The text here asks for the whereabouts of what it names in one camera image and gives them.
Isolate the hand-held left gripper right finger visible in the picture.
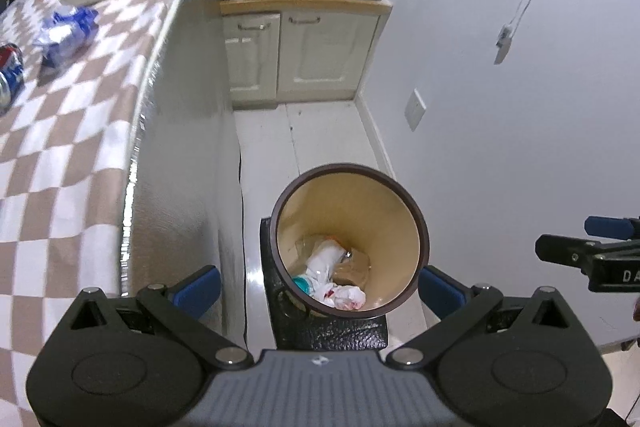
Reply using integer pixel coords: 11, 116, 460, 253
385, 267, 577, 370

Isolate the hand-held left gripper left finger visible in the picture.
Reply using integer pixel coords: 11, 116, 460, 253
64, 265, 253, 370

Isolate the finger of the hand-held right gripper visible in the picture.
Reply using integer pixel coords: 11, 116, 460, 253
535, 234, 601, 265
585, 216, 640, 239

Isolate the torn brown cardboard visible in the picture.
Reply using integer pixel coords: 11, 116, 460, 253
330, 252, 371, 288

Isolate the white clear plastic packet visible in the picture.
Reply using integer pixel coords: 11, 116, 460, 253
305, 239, 348, 283

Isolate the beige bin with brown rim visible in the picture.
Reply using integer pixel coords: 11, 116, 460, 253
270, 163, 428, 319

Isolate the crushed blue soda can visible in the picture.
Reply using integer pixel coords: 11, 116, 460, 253
0, 42, 26, 115

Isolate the cream cabinet with wooden top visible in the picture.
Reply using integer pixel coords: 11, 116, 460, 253
220, 0, 393, 110

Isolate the crumpled blue white wrapper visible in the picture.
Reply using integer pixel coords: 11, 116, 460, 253
32, 5, 99, 68

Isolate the white wall socket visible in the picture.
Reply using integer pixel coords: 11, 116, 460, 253
406, 88, 428, 132

